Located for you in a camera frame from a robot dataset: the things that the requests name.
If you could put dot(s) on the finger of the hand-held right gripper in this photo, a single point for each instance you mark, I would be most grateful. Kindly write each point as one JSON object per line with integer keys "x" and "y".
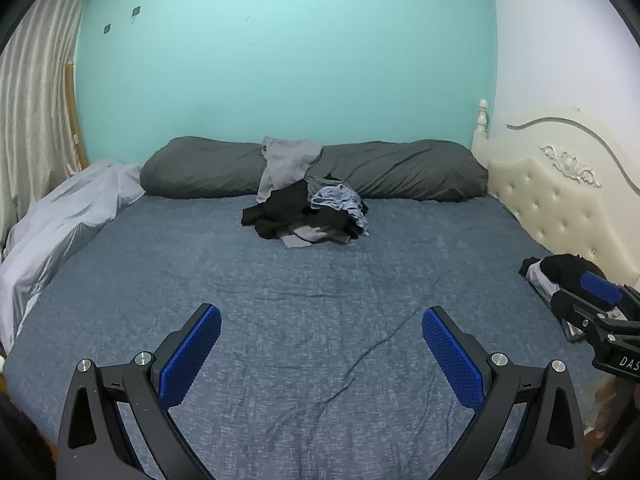
{"x": 602, "y": 287}
{"x": 575, "y": 307}

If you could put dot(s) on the blue plaid shorts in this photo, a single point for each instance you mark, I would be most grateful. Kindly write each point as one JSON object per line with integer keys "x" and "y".
{"x": 335, "y": 200}

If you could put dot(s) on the pale grey quilt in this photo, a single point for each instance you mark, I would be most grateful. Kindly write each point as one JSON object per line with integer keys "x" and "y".
{"x": 60, "y": 220}

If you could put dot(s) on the wooden window frame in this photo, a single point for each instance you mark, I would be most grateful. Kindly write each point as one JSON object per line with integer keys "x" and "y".
{"x": 75, "y": 120}

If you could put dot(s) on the beige striped curtain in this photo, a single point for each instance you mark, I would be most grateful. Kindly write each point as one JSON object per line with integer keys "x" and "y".
{"x": 35, "y": 110}

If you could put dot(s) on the cream tufted headboard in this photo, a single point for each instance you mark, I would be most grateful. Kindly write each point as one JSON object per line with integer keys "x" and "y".
{"x": 560, "y": 195}

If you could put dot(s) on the bed with blue sheet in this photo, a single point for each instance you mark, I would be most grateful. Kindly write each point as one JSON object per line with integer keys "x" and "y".
{"x": 300, "y": 310}

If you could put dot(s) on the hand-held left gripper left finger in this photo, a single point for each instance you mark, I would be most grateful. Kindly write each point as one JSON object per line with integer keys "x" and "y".
{"x": 192, "y": 355}

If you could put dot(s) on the dark grey crumpled garment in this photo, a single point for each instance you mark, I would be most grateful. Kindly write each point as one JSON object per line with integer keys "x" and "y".
{"x": 320, "y": 182}

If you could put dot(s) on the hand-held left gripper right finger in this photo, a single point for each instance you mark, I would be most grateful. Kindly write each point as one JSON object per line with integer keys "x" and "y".
{"x": 452, "y": 360}

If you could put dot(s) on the long dark grey pillow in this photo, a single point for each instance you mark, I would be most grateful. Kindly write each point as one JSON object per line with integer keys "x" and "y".
{"x": 410, "y": 170}

